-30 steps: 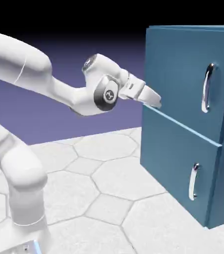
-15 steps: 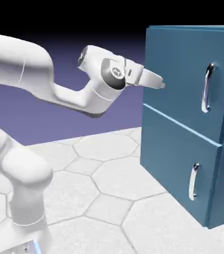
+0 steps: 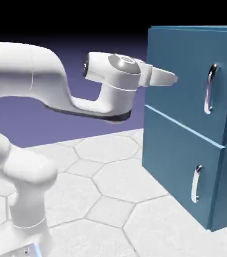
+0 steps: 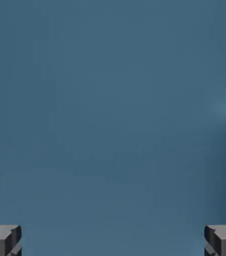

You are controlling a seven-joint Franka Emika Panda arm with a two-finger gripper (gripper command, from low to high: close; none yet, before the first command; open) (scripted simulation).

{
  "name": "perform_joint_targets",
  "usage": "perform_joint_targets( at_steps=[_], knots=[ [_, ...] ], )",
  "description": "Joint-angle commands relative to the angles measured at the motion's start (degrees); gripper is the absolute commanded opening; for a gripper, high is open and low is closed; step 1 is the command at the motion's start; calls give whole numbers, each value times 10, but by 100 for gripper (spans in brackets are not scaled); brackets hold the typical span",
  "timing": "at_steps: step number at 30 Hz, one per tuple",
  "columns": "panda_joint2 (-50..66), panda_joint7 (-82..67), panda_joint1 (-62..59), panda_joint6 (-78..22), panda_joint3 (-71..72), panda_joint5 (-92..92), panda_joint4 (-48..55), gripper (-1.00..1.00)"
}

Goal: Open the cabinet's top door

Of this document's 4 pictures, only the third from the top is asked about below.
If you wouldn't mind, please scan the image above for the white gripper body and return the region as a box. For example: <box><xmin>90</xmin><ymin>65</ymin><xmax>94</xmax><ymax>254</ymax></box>
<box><xmin>148</xmin><ymin>66</ymin><xmax>179</xmax><ymax>88</ymax></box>

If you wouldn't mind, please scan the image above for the large blue cabinet door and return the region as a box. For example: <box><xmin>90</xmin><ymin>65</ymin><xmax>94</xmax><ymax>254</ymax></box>
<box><xmin>145</xmin><ymin>28</ymin><xmax>227</xmax><ymax>146</ymax></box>

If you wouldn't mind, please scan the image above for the small blue cabinet door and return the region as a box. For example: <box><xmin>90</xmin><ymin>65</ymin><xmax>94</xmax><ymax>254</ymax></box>
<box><xmin>142</xmin><ymin>105</ymin><xmax>226</xmax><ymax>230</ymax></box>

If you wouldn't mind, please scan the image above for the long curved silver handle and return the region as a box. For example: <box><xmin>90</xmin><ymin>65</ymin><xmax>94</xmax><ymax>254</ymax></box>
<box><xmin>203</xmin><ymin>63</ymin><xmax>219</xmax><ymax>115</ymax></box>

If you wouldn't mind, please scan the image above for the short curved silver handle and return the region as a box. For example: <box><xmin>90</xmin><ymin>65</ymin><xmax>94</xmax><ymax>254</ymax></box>
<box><xmin>191</xmin><ymin>165</ymin><xmax>202</xmax><ymax>203</ymax></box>

